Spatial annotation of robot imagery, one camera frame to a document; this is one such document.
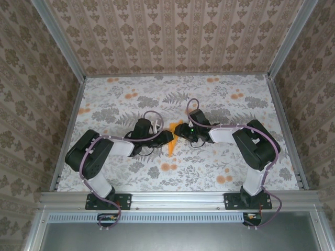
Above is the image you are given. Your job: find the orange paper sheet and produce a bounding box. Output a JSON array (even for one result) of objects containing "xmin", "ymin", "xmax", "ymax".
[{"xmin": 167, "ymin": 121, "xmax": 184, "ymax": 157}]

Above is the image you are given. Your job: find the grey sheet metal panel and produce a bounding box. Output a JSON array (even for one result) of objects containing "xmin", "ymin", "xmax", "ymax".
[{"xmin": 39, "ymin": 222, "xmax": 322, "ymax": 251}]

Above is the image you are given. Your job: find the floral patterned table cover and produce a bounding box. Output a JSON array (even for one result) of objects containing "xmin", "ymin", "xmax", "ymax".
[{"xmin": 56, "ymin": 74, "xmax": 300, "ymax": 193}]

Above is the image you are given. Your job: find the black controller board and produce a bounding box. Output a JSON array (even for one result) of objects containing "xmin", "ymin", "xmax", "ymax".
[
  {"xmin": 242, "ymin": 211, "xmax": 263, "ymax": 226},
  {"xmin": 97, "ymin": 213, "xmax": 119, "ymax": 227}
]

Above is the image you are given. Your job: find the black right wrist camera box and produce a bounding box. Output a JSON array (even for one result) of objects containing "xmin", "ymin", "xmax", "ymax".
[{"xmin": 188, "ymin": 109, "xmax": 210, "ymax": 129}]

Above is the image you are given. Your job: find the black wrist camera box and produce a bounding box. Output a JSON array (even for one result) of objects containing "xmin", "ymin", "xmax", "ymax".
[
  {"xmin": 188, "ymin": 109, "xmax": 210, "ymax": 129},
  {"xmin": 133, "ymin": 118, "xmax": 155, "ymax": 139}
]

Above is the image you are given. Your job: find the thin black right gripper cable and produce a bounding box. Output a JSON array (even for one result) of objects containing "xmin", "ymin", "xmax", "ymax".
[{"xmin": 189, "ymin": 138, "xmax": 207, "ymax": 150}]

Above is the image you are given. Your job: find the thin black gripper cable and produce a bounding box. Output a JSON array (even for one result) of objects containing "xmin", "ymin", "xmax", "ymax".
[
  {"xmin": 189, "ymin": 138, "xmax": 207, "ymax": 150},
  {"xmin": 124, "ymin": 130, "xmax": 158, "ymax": 157}
]

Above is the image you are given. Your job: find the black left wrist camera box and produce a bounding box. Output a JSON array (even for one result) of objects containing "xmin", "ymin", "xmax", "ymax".
[{"xmin": 133, "ymin": 118, "xmax": 155, "ymax": 139}]

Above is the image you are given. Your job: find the thin black left gripper cable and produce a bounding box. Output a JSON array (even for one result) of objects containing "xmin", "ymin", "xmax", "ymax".
[{"xmin": 124, "ymin": 130, "xmax": 158, "ymax": 157}]

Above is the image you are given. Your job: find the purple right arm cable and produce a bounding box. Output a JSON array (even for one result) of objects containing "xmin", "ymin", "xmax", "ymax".
[{"xmin": 186, "ymin": 98, "xmax": 282, "ymax": 231}]

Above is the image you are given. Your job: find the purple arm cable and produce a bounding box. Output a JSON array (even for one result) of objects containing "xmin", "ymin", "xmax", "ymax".
[
  {"xmin": 186, "ymin": 98, "xmax": 282, "ymax": 231},
  {"xmin": 79, "ymin": 110, "xmax": 165, "ymax": 232}
]

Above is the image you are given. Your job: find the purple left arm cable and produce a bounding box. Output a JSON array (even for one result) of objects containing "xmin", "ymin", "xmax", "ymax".
[{"xmin": 79, "ymin": 110, "xmax": 165, "ymax": 232}]

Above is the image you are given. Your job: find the thin aluminium back rail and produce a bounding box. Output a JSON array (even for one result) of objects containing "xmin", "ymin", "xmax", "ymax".
[{"xmin": 85, "ymin": 73, "xmax": 269, "ymax": 78}]

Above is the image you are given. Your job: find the long aluminium mounting rail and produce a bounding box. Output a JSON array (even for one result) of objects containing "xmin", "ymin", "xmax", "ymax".
[{"xmin": 39, "ymin": 190, "xmax": 321, "ymax": 210}]

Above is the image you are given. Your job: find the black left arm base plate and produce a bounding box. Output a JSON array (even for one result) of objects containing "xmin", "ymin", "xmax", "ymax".
[{"xmin": 85, "ymin": 192, "xmax": 132, "ymax": 211}]

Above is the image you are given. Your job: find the slotted grey cable duct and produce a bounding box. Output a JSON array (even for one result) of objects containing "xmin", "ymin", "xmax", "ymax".
[{"xmin": 48, "ymin": 212, "xmax": 243, "ymax": 223}]

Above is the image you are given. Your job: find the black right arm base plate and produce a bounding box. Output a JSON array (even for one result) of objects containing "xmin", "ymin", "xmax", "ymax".
[{"xmin": 223, "ymin": 192, "xmax": 273, "ymax": 211}]

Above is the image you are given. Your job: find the aluminium side rail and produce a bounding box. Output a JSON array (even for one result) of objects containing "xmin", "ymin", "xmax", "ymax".
[
  {"xmin": 266, "ymin": 75, "xmax": 309, "ymax": 190},
  {"xmin": 49, "ymin": 77, "xmax": 87, "ymax": 193}
]

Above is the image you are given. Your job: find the aluminium corner post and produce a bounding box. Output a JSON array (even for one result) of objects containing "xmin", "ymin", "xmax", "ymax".
[
  {"xmin": 31, "ymin": 0, "xmax": 87, "ymax": 82},
  {"xmin": 266, "ymin": 0, "xmax": 320, "ymax": 79}
]

